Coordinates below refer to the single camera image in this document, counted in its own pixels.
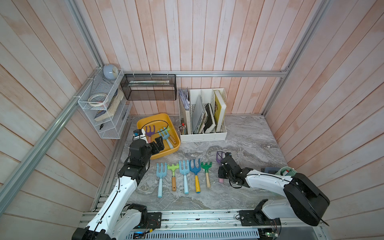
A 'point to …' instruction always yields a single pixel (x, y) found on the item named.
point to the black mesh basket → (149, 86)
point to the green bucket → (290, 173)
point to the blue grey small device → (270, 170)
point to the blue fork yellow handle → (196, 170)
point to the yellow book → (220, 108)
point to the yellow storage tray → (160, 125)
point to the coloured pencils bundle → (182, 128)
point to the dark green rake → (206, 167)
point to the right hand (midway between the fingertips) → (219, 169)
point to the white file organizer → (202, 115)
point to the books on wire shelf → (112, 107)
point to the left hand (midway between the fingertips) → (156, 141)
